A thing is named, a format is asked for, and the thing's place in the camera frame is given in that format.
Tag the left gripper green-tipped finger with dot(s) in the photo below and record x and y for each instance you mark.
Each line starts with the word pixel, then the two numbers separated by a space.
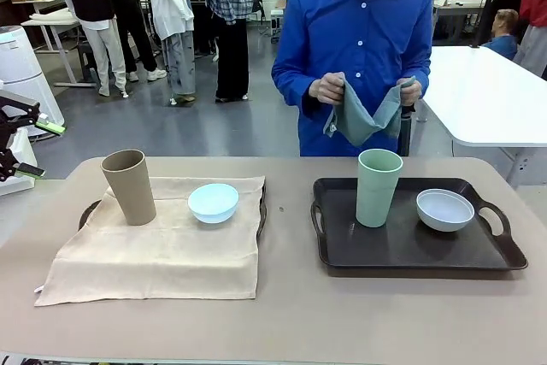
pixel 25 170
pixel 21 109

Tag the tall brown cup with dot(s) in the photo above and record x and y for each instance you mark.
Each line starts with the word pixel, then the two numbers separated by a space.
pixel 132 190

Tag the beige cloth mat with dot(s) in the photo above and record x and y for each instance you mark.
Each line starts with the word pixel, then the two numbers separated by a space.
pixel 171 254

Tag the light blue bowl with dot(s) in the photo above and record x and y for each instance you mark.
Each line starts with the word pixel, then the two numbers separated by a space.
pixel 213 207

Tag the grey green cloth mat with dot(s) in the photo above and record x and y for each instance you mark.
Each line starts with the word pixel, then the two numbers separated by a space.
pixel 359 119

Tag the person right forearm blue sleeve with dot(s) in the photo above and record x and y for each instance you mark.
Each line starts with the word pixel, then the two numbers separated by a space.
pixel 295 87

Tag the person left forearm blue sleeve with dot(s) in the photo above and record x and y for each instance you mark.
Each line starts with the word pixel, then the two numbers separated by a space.
pixel 425 70

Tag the person right hand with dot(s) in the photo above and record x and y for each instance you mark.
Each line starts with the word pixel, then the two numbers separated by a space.
pixel 327 89

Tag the person left hand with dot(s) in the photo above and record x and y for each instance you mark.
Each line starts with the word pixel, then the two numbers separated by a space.
pixel 411 90

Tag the white air purifier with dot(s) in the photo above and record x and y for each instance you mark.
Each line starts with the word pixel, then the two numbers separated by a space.
pixel 21 66

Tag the white background desk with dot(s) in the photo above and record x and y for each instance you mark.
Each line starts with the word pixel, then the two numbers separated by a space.
pixel 60 25

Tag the white cushion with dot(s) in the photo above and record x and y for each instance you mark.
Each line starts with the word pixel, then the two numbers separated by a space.
pixel 53 14

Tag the bystander black trousers white sneakers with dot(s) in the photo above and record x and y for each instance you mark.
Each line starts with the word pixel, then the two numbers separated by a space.
pixel 137 31

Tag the person blue shirt torso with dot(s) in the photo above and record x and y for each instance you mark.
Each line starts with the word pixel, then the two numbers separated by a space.
pixel 359 19

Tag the tall green cup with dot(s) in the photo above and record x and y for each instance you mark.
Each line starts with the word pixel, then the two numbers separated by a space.
pixel 376 194

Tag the black plastic stool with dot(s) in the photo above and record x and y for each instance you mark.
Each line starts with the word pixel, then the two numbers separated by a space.
pixel 406 134

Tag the white grey bowl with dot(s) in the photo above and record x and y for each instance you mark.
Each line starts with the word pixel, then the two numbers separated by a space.
pixel 444 215

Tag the grey background desk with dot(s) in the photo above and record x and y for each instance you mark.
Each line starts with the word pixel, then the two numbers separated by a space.
pixel 461 6

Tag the white side table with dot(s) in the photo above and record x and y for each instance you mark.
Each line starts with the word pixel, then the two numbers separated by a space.
pixel 478 91

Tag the seated bystander blue shirt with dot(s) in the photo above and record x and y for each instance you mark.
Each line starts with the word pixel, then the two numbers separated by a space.
pixel 506 38

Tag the bystander red jacket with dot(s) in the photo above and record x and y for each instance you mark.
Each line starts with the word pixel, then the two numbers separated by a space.
pixel 534 6

